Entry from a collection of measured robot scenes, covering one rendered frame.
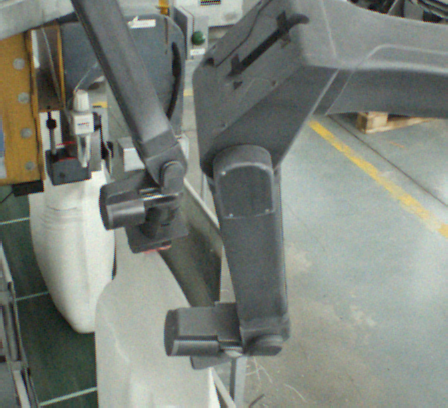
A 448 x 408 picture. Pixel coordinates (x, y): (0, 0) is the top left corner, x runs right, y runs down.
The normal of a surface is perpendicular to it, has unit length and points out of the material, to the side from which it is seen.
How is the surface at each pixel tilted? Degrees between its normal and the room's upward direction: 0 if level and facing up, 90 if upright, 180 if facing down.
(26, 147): 90
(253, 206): 117
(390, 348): 0
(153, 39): 90
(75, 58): 90
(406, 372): 0
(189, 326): 28
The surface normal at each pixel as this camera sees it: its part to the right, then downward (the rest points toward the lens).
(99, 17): 0.37, 0.50
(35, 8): 0.89, 0.27
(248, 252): 0.04, 0.86
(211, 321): 0.22, -0.52
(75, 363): 0.04, -0.85
